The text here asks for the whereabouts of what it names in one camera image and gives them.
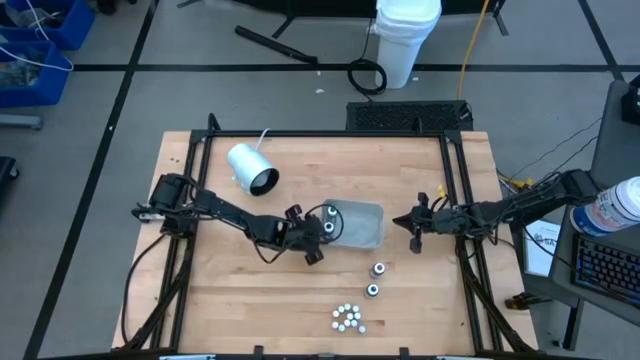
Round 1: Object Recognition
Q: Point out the white cylindrical spotlight lamp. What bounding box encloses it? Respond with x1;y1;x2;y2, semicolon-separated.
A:
226;142;281;197

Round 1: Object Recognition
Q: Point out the grey side table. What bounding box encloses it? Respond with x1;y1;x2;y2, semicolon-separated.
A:
589;78;640;190

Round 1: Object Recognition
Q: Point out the black box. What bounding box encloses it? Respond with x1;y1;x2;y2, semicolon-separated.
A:
621;73;640;126

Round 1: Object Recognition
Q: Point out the black coiled cable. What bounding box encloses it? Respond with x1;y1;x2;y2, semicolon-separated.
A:
347;17;389;96

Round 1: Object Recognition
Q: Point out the black rounded object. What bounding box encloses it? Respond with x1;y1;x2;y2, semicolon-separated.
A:
0;155;21;199

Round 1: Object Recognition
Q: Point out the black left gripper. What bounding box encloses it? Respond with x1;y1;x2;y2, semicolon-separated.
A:
279;202;335;266

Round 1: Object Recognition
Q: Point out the brown and black clamp tool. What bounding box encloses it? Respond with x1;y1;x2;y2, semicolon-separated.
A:
504;292;554;311

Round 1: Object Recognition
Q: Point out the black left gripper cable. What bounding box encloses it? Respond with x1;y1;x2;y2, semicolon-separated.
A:
304;202;346;246

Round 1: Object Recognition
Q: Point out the grey plastic bin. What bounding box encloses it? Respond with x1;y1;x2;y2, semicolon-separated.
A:
319;198;386;250

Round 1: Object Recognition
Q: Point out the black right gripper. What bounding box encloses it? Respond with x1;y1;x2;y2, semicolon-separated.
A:
392;192;469;254

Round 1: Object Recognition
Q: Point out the yellow hanging cable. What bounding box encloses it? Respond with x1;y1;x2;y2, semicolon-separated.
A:
456;0;491;100

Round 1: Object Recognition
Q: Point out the black left arm base cable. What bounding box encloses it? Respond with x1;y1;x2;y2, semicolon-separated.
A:
121;232;169;346

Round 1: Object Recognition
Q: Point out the black aluminium table frame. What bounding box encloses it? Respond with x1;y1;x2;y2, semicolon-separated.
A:
112;112;539;360

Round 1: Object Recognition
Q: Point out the dark grey desk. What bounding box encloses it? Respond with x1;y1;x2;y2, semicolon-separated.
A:
547;184;640;351

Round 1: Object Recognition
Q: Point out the white paper sheet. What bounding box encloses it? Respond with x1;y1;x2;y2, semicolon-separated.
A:
522;218;562;278

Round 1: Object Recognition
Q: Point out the blue storage bin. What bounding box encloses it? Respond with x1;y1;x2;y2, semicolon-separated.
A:
0;0;96;51
0;40;75;109

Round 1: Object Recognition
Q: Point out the black rod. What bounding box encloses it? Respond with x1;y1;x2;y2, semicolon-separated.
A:
233;24;320;65

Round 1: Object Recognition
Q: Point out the black keyboard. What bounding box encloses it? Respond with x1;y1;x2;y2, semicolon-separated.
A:
571;233;640;307

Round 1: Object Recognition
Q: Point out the yellow cable connector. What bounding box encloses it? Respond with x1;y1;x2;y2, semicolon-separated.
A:
499;174;534;190

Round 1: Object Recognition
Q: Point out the grey metal bar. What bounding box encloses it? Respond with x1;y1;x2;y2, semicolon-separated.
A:
0;113;45;131

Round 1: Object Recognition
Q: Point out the white trash bin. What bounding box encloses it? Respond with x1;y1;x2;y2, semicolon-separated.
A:
369;0;444;90

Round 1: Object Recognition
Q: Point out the wipes canister with blue label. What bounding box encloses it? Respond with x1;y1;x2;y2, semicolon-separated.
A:
569;175;640;238

